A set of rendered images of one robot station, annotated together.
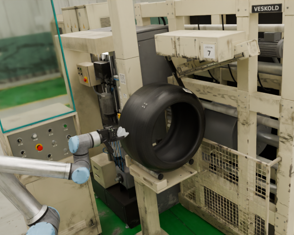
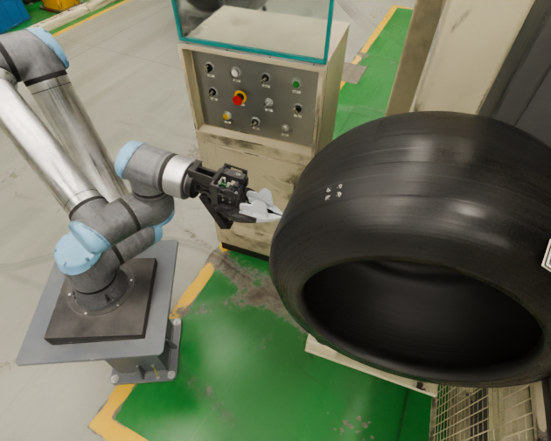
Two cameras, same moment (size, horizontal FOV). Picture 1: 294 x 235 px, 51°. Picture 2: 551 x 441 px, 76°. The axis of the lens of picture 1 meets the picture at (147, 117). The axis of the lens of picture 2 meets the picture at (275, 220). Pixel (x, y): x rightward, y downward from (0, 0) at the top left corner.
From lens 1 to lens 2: 1.50 m
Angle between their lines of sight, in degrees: 50
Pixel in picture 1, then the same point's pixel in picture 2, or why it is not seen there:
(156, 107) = (352, 233)
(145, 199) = not seen: hidden behind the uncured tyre
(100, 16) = not seen: outside the picture
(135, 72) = (484, 38)
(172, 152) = (425, 310)
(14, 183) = (77, 150)
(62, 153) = (279, 129)
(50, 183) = (240, 163)
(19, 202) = not seen: hidden behind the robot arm
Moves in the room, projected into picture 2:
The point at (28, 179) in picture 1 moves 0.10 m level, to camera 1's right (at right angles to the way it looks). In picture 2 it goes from (209, 138) to (221, 150)
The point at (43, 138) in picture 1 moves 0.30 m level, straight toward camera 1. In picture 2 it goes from (251, 85) to (200, 124)
